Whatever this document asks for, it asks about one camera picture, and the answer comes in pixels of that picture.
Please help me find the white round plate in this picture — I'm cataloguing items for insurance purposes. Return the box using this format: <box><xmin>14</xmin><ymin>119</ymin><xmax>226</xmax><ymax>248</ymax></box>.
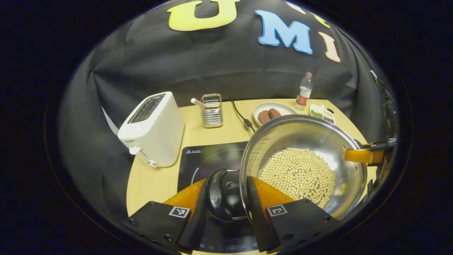
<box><xmin>253</xmin><ymin>102</ymin><xmax>298</xmax><ymax>127</ymax></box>

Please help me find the clear plastic water bottle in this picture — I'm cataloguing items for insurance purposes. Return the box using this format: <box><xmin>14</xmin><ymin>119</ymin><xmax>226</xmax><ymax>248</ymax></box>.
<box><xmin>294</xmin><ymin>72</ymin><xmax>314</xmax><ymax>111</ymax></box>

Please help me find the black power cable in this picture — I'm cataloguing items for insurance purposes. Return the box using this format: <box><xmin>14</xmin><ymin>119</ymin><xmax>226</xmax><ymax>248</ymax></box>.
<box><xmin>231</xmin><ymin>100</ymin><xmax>256</xmax><ymax>133</ymax></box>

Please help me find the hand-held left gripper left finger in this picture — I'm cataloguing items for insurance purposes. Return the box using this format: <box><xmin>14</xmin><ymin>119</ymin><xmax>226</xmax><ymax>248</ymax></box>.
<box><xmin>120</xmin><ymin>178</ymin><xmax>210</xmax><ymax>255</ymax></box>

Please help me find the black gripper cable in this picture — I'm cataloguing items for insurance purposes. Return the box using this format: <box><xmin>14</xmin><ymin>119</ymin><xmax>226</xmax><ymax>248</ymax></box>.
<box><xmin>370</xmin><ymin>70</ymin><xmax>396</xmax><ymax>117</ymax></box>

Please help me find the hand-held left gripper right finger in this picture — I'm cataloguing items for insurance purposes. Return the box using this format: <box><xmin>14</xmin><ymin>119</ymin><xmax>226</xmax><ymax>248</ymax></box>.
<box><xmin>246</xmin><ymin>176</ymin><xmax>341</xmax><ymax>254</ymax></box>

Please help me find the pile of soybeans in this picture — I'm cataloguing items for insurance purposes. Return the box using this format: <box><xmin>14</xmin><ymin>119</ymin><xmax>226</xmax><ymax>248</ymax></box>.
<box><xmin>258</xmin><ymin>148</ymin><xmax>336</xmax><ymax>209</ymax></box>

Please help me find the metal wire basket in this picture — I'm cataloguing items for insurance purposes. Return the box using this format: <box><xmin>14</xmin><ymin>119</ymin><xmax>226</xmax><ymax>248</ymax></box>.
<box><xmin>200</xmin><ymin>93</ymin><xmax>224</xmax><ymax>128</ymax></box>

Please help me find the black induction cooktop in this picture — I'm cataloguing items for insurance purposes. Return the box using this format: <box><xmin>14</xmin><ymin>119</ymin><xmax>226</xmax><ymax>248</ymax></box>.
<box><xmin>177</xmin><ymin>141</ymin><xmax>262</xmax><ymax>254</ymax></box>

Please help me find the stainless steel pot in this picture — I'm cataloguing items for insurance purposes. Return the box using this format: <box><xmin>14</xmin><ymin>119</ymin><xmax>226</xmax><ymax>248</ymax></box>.
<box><xmin>205</xmin><ymin>114</ymin><xmax>368</xmax><ymax>223</ymax></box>

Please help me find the black backdrop cloth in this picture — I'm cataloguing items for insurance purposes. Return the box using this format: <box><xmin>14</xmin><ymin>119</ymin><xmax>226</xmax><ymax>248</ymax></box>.
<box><xmin>58</xmin><ymin>0</ymin><xmax>398</xmax><ymax>220</ymax></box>

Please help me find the white divided dish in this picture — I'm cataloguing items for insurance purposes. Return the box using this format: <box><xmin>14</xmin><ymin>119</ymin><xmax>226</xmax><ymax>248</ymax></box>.
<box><xmin>309</xmin><ymin>103</ymin><xmax>336</xmax><ymax>124</ymax></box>

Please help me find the white paper strip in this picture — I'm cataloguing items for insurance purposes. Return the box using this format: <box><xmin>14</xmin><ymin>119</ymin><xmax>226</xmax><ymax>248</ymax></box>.
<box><xmin>102</xmin><ymin>106</ymin><xmax>120</xmax><ymax>137</ymax></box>

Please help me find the white toaster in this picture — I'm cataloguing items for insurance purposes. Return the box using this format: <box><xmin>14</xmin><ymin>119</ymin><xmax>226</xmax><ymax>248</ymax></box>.
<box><xmin>117</xmin><ymin>91</ymin><xmax>185</xmax><ymax>168</ymax></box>

